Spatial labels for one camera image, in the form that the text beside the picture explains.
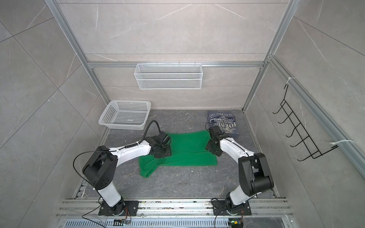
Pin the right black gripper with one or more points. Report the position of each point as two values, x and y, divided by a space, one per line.
208 147

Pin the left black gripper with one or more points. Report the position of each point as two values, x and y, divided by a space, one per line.
168 153

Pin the green tank top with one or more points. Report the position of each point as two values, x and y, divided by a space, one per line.
187 150

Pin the blue-grey tank top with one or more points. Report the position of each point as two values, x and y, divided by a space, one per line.
226 121

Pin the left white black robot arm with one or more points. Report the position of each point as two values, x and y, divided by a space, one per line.
100 169

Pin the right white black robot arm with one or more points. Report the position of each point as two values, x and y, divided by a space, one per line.
254 173

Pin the white plastic laundry basket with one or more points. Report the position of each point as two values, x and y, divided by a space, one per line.
125 114

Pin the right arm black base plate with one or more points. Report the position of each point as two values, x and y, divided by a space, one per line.
226 207

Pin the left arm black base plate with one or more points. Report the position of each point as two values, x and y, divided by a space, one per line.
122 208

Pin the white wire mesh shelf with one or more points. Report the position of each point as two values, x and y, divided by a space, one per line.
159 76

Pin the black wire hook rack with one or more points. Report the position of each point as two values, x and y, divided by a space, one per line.
300 130

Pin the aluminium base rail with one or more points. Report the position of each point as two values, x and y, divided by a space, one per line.
176 213

